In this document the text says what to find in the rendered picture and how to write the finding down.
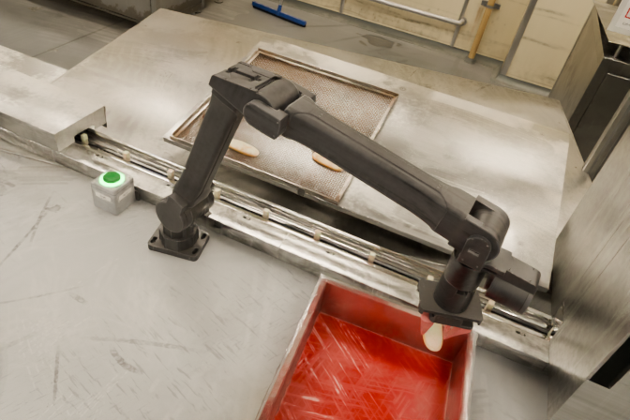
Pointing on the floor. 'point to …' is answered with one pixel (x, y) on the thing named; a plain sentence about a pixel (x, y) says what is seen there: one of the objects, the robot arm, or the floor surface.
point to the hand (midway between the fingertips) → (434, 331)
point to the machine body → (29, 66)
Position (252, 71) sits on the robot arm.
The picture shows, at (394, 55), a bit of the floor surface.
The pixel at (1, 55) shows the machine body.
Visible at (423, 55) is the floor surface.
